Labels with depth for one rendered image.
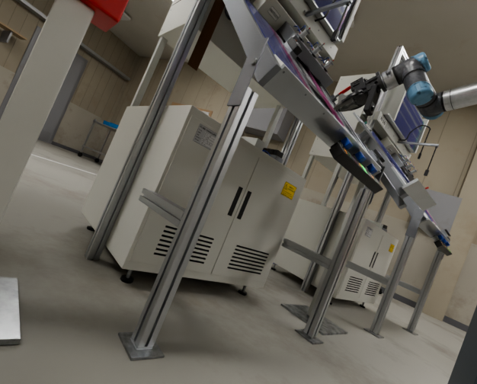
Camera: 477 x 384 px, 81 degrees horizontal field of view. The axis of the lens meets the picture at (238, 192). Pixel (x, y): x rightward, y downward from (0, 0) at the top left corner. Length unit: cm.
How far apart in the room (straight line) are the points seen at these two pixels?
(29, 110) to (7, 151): 8
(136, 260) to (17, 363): 43
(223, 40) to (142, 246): 97
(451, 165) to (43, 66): 490
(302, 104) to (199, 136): 35
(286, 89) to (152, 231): 59
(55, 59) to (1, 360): 52
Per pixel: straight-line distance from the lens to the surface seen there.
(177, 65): 116
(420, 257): 478
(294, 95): 79
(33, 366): 65
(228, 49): 145
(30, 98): 65
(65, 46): 67
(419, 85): 122
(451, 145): 516
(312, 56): 142
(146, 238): 95
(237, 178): 107
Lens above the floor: 38
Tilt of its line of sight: 2 degrees up
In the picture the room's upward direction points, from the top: 23 degrees clockwise
